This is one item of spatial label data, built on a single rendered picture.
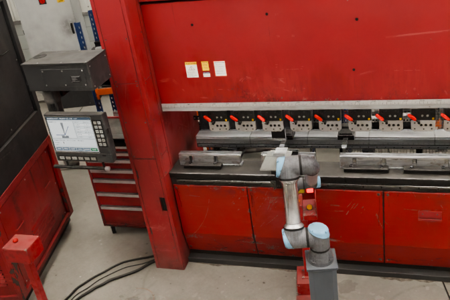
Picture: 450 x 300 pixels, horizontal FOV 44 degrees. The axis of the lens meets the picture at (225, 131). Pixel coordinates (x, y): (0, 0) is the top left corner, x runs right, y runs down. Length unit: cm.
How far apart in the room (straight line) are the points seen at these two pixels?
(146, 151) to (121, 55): 74
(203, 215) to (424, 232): 163
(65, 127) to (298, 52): 161
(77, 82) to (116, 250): 195
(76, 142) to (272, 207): 149
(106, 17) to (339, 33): 151
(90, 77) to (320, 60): 147
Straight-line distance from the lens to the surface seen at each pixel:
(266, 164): 387
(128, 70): 385
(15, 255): 409
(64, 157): 395
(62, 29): 807
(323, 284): 339
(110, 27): 379
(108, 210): 510
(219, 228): 439
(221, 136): 439
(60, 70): 366
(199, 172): 416
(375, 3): 352
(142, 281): 466
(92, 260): 506
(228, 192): 416
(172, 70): 395
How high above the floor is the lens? 293
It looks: 26 degrees down
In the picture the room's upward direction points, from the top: 9 degrees counter-clockwise
